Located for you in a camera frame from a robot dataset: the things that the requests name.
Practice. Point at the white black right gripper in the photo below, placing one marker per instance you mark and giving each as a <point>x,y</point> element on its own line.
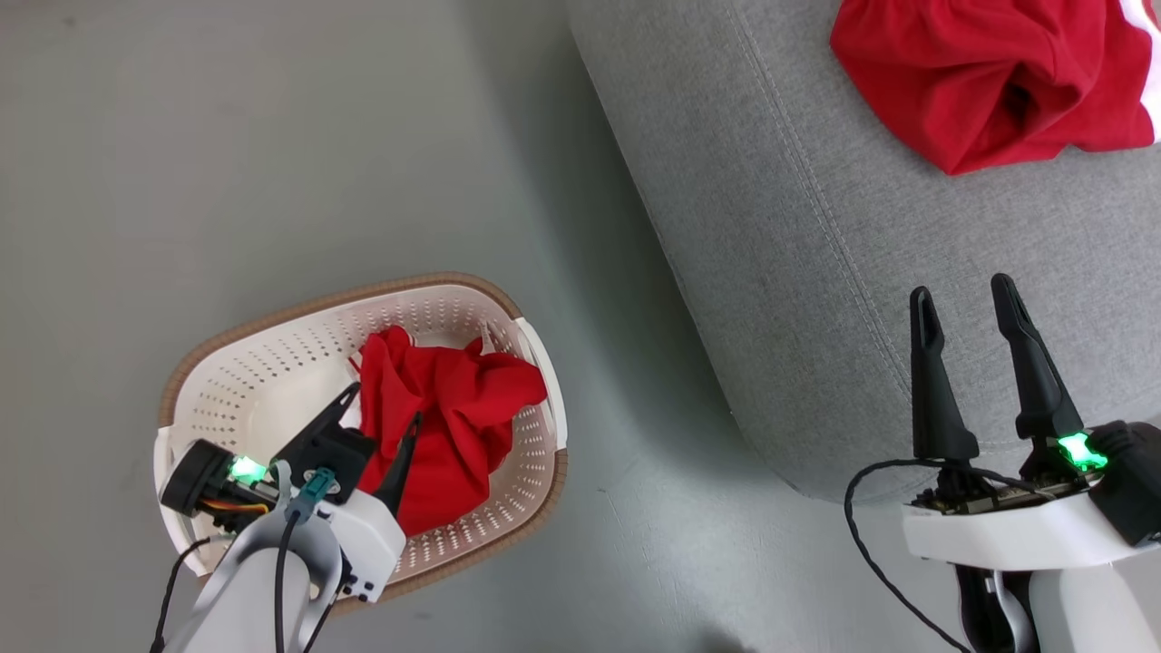
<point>998,535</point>

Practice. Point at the red garment with white stripes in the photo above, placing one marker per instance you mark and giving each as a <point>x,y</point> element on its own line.
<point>980,73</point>

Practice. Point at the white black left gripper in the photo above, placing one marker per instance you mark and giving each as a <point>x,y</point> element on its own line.
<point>363,544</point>

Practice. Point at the grey fabric sofa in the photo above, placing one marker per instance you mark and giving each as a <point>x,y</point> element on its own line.
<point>816,227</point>

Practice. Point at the white perforated laundry basket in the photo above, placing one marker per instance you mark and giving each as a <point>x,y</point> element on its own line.
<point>272,372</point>

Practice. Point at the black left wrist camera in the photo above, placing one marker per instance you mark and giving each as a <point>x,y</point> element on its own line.
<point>195,476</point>

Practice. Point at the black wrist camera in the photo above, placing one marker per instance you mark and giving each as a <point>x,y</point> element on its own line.
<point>195,476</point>
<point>1134,481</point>

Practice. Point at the plain red garment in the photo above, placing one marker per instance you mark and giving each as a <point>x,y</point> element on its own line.
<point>453,408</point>

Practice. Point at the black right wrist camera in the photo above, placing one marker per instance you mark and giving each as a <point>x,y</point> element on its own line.
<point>1134,481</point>

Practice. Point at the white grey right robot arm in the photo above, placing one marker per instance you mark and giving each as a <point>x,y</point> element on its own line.
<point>1088,612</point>

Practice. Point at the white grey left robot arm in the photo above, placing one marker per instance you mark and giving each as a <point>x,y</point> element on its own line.
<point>245,589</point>

